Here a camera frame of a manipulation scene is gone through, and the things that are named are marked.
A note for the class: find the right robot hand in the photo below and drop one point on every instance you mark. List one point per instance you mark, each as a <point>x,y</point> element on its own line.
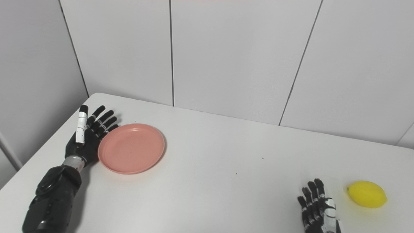
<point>318,210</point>

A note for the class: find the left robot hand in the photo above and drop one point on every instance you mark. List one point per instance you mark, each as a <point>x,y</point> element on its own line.
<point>85,139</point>

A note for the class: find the pink plate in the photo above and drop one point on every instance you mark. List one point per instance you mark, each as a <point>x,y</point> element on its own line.
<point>131,149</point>

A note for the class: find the yellow lemon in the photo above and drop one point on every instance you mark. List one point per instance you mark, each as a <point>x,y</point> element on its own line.
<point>367,193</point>

